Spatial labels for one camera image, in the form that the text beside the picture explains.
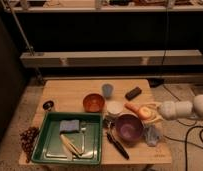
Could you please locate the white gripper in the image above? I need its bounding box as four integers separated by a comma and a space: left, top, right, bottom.
140, 101, 193, 125

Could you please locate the red yellow apple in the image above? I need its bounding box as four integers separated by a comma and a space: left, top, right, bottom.
138, 106, 152, 120

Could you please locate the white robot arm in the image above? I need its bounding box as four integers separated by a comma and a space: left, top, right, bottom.
143, 94, 203, 124

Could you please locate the white small cup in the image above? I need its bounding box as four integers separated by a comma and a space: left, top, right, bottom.
107, 101, 123, 116

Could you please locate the blue plastic cup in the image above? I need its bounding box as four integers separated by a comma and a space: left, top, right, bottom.
102, 84, 113, 98

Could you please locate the orange carrot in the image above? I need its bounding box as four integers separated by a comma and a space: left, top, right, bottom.
124, 103, 139, 115

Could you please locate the black rectangular block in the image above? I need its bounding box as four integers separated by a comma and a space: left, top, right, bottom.
125, 87, 142, 100

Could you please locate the purple bowl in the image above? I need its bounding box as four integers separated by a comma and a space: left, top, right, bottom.
115, 114, 144, 143

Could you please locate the grey shelf beam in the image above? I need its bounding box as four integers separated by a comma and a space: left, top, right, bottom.
20, 50, 203, 68

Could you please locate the orange bowl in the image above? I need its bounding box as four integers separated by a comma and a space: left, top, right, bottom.
83, 93, 105, 113

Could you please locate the metal fork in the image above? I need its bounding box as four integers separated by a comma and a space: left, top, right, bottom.
81, 121, 86, 154

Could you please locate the blue sponge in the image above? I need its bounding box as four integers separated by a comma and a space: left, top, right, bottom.
60, 120, 80, 133

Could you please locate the green plastic tray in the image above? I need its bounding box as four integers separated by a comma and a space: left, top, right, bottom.
31, 112, 102, 165

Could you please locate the cream corn cob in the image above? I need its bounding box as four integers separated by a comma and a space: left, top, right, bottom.
60, 134, 82, 156

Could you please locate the small black lid jar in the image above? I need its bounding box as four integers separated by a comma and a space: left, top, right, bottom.
43, 100, 54, 112

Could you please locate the bunch of red grapes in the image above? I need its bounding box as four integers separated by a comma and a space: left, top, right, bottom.
20, 127, 39, 163

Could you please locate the metal diagonal pole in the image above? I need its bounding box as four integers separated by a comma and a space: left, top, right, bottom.
2, 0, 45, 84

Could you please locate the black handled utensil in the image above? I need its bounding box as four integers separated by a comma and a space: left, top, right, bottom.
106, 122, 129, 160

